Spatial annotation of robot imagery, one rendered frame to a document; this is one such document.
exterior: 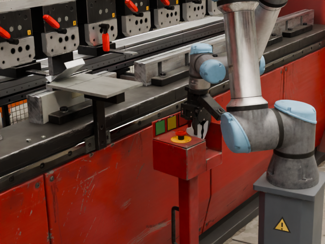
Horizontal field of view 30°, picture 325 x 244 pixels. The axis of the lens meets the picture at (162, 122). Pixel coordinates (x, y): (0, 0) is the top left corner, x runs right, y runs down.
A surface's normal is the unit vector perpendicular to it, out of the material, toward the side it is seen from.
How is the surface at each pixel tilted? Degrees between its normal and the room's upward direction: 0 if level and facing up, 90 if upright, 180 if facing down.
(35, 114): 90
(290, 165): 73
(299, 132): 90
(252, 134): 80
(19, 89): 90
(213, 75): 94
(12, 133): 0
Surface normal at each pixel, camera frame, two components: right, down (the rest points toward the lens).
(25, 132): -0.03, -0.95
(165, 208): 0.81, 0.17
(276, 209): -0.48, 0.29
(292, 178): -0.22, 0.01
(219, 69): 0.25, 0.36
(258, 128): 0.27, -0.03
